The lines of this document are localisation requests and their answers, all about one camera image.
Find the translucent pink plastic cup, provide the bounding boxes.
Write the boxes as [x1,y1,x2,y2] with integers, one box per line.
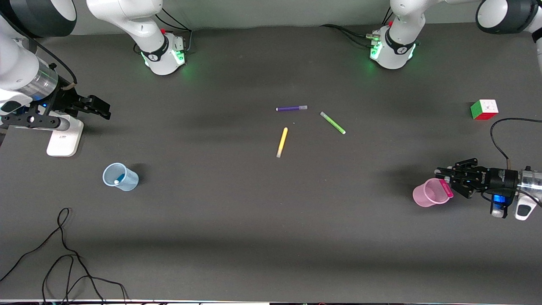
[412,177,452,208]

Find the translucent blue plastic cup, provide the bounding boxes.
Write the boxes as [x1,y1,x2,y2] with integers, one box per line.
[102,162,140,192]

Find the white flat rectangular device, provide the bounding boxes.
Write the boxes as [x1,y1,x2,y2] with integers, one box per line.
[46,114,84,158]

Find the green marker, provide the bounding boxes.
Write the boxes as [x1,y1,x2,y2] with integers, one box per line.
[320,111,347,135]

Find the black arm base cables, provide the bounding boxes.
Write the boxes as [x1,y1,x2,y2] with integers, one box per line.
[133,6,194,55]
[319,9,396,48]

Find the rubik's cube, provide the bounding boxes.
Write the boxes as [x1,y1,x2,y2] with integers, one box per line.
[470,99,499,121]

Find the yellow marker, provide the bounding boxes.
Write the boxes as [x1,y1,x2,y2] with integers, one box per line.
[276,127,289,158]

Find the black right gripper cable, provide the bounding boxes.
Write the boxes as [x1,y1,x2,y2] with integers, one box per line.
[0,11,78,85]

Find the black left arm base cables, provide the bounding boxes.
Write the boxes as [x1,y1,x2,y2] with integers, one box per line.
[319,9,396,48]

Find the thin black cable on table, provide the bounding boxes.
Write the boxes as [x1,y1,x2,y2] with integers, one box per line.
[0,207,129,305]

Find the black right arm base cables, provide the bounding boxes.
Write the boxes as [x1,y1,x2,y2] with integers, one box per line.
[133,6,194,55]

